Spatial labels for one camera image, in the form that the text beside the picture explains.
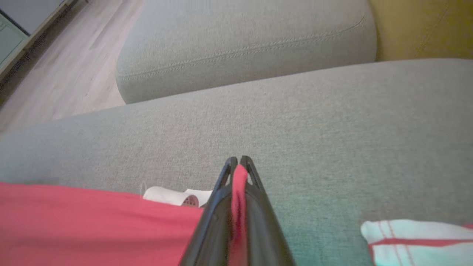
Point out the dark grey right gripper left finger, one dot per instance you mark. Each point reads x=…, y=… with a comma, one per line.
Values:
x=208, y=229

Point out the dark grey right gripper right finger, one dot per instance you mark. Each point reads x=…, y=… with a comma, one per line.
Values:
x=264, y=229

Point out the red shirt with white cuffs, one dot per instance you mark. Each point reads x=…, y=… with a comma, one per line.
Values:
x=92, y=229

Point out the large yellow sofa backrest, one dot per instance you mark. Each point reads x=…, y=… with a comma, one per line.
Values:
x=425, y=26

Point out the low cabinet with green drawers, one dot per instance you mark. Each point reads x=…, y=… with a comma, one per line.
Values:
x=14, y=33

